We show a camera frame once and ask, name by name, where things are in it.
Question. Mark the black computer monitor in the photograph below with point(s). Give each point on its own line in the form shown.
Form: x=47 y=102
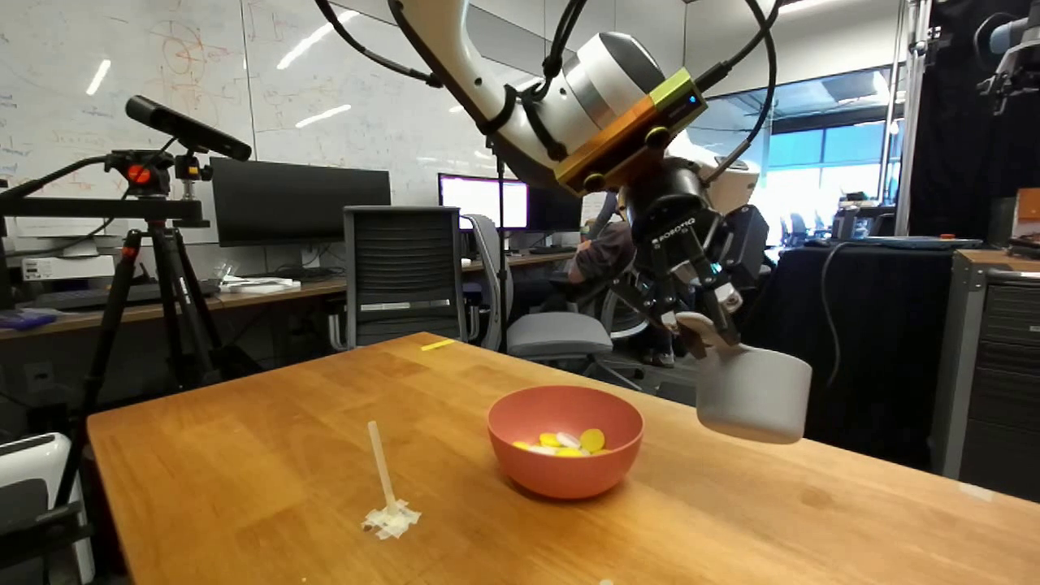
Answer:
x=297 y=204

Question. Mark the black draped table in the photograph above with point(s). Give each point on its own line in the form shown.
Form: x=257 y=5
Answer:
x=866 y=335

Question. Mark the white upright taped stick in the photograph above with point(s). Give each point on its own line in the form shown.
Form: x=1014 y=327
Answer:
x=391 y=521

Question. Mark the black bar camera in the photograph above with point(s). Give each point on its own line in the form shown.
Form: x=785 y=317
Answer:
x=182 y=128

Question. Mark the small dark monitor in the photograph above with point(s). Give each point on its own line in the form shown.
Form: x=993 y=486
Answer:
x=557 y=211

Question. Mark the grey measuring cup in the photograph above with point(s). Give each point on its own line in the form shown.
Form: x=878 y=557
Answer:
x=751 y=394

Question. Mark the white paper stack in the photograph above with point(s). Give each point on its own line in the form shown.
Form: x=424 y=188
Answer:
x=257 y=285

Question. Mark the grey office chair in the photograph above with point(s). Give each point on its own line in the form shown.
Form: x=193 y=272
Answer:
x=563 y=329

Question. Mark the lit white monitor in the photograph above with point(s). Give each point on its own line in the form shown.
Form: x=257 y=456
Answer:
x=484 y=204

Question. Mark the grey drawer cabinet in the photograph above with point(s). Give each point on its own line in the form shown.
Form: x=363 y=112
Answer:
x=1004 y=368

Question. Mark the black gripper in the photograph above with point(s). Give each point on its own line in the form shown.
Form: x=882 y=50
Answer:
x=686 y=245

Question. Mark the black camera pole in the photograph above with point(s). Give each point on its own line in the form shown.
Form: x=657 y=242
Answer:
x=503 y=262

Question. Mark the yellow white candy pile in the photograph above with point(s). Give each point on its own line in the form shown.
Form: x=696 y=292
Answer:
x=563 y=442

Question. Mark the pink bowl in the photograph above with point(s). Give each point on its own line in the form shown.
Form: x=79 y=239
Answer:
x=563 y=472

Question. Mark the yellow tape strip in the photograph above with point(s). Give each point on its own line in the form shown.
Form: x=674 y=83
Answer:
x=437 y=344

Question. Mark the white desk printer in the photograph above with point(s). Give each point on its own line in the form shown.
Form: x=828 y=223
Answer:
x=61 y=262

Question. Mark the black equipment rack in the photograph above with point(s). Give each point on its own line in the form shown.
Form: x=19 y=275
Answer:
x=962 y=130

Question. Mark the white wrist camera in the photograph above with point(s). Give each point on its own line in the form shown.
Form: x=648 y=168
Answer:
x=728 y=174

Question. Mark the white case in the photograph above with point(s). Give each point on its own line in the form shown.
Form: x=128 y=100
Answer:
x=34 y=477

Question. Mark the grey mesh chair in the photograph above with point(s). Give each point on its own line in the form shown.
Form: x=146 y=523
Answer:
x=403 y=272

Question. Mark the orange green mount plate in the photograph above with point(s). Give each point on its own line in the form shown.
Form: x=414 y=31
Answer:
x=636 y=123

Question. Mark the long wooden desk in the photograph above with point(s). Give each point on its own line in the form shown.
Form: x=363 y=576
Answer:
x=271 y=296

